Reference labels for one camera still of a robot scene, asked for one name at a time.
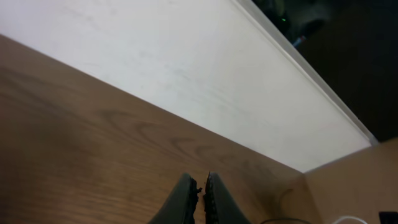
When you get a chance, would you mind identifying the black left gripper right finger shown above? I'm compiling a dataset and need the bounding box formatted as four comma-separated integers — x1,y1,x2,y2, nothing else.
203,172,251,224

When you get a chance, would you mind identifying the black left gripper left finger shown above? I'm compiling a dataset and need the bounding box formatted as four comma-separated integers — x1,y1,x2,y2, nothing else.
149,173,202,224

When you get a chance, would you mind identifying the white usb cable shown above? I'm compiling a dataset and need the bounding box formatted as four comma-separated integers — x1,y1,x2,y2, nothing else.
331,215,369,224

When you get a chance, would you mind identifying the dark window pane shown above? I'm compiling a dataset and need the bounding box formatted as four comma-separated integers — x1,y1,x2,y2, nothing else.
239,0,397,142

